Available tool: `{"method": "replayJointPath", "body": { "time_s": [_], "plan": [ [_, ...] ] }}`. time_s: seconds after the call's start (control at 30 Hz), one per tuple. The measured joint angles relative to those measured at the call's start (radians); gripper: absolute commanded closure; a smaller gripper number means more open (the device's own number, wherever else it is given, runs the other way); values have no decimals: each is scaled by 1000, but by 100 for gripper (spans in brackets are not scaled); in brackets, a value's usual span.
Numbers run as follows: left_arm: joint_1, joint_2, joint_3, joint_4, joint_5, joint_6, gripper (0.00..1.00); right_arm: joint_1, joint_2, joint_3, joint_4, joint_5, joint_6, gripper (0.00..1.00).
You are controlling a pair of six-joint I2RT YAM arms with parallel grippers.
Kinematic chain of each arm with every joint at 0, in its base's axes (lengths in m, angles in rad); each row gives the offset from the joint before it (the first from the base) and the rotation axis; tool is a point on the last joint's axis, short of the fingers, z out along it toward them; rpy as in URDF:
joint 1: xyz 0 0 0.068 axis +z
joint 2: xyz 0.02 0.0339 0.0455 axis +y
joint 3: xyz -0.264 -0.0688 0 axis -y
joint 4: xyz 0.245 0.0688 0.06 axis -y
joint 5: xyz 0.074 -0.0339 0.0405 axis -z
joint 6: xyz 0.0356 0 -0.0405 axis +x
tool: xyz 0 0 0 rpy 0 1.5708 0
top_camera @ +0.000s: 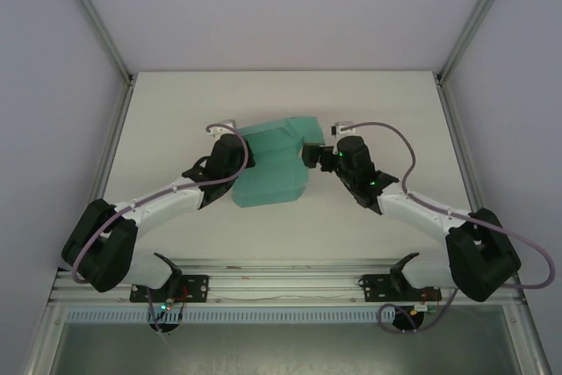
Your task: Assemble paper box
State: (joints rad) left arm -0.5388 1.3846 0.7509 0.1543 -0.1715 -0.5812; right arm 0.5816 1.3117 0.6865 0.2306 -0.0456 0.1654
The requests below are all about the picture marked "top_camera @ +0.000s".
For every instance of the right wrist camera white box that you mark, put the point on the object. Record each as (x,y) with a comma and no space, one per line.
(337,124)

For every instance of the teal green cloth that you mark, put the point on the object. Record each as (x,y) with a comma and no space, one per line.
(276,173)

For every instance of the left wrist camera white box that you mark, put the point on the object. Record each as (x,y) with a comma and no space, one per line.
(226,124)

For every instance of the yellow green connector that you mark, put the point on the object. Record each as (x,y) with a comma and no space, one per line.
(421,308)

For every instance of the aluminium mounting rail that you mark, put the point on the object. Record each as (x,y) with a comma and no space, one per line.
(285,283)

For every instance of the aluminium frame post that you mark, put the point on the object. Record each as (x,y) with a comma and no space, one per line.
(476,19)
(95,19)

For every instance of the grey metal sheet panel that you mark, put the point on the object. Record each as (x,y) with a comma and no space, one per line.
(281,348)

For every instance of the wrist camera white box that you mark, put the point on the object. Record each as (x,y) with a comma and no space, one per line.
(337,124)
(226,124)

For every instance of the small circuit board with LEDs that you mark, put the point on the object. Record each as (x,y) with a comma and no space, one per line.
(166,305)

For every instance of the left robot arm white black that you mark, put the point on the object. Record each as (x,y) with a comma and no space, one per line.
(167,204)

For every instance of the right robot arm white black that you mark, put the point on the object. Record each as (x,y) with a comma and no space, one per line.
(417,212)

